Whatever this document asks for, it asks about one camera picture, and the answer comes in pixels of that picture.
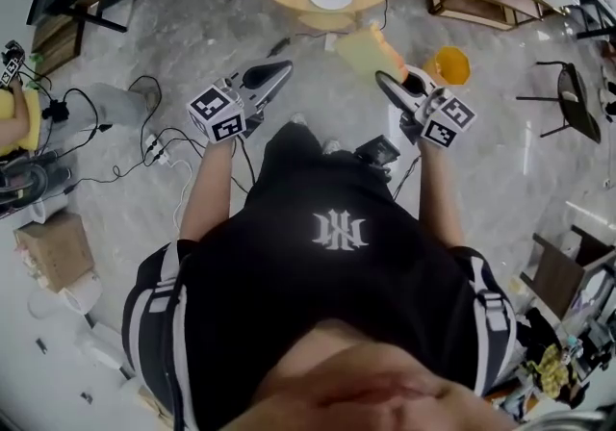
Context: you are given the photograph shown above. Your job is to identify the cardboard box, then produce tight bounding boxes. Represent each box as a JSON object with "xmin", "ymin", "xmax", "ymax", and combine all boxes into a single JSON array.
[{"xmin": 13, "ymin": 211, "xmax": 96, "ymax": 294}]

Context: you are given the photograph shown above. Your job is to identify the white paper roll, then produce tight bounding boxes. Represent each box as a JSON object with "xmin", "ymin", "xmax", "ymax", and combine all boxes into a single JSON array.
[{"xmin": 58, "ymin": 271, "xmax": 104, "ymax": 316}]

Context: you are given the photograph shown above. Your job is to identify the orange bin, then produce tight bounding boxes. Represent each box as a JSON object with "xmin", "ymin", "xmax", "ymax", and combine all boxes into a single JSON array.
[{"xmin": 423, "ymin": 46, "xmax": 471, "ymax": 87}]

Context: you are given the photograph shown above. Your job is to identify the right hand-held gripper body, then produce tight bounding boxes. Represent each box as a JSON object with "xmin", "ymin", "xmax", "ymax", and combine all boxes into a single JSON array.
[{"xmin": 398, "ymin": 81, "xmax": 478, "ymax": 151}]

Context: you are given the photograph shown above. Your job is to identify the dark wooden side table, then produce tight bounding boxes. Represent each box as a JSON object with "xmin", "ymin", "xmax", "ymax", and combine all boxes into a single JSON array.
[{"xmin": 518, "ymin": 223, "xmax": 616, "ymax": 320}]

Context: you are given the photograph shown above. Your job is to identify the black plug with cable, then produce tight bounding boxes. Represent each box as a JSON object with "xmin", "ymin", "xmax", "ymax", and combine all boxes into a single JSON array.
[{"xmin": 266, "ymin": 36, "xmax": 293, "ymax": 59}]

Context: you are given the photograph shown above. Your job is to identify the white cable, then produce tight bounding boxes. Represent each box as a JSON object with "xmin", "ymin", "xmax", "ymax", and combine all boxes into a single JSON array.
[{"xmin": 168, "ymin": 158, "xmax": 194, "ymax": 231}]

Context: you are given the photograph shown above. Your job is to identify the person's left forearm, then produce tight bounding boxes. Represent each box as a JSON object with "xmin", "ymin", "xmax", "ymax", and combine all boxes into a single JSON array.
[{"xmin": 178, "ymin": 139, "xmax": 238, "ymax": 243}]

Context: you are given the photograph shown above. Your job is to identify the black metal chair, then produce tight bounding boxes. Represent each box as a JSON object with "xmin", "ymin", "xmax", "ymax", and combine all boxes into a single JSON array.
[{"xmin": 516, "ymin": 60, "xmax": 603, "ymax": 145}]

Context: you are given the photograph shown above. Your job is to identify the person's black shirt torso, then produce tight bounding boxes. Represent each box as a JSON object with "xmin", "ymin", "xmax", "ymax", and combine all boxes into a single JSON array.
[{"xmin": 120, "ymin": 149, "xmax": 519, "ymax": 431}]

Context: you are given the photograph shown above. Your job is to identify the person's legs in black trousers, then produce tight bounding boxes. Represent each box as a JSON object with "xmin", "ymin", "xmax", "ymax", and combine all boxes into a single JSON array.
[{"xmin": 244, "ymin": 122, "xmax": 401, "ymax": 218}]

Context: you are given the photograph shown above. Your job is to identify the person's right forearm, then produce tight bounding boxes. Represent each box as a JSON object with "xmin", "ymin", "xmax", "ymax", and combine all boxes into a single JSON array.
[{"xmin": 415, "ymin": 139, "xmax": 466, "ymax": 248}]

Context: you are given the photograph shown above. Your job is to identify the person's face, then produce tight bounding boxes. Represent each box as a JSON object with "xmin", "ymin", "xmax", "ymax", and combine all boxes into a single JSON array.
[{"xmin": 253, "ymin": 317, "xmax": 517, "ymax": 431}]

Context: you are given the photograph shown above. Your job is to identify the white power strip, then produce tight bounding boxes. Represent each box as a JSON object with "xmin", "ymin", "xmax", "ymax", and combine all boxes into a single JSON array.
[{"xmin": 142, "ymin": 132, "xmax": 172, "ymax": 166}]

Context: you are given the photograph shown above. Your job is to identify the black box device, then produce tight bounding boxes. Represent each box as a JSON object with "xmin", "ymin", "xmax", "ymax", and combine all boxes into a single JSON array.
[{"xmin": 353, "ymin": 134, "xmax": 401, "ymax": 176}]

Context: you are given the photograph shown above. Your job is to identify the black cable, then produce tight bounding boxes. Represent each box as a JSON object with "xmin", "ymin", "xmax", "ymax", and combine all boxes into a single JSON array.
[{"xmin": 28, "ymin": 74, "xmax": 208, "ymax": 186}]

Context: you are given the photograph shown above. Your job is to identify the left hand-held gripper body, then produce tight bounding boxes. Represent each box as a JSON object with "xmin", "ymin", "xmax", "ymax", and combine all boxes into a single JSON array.
[{"xmin": 186, "ymin": 63, "xmax": 270, "ymax": 145}]

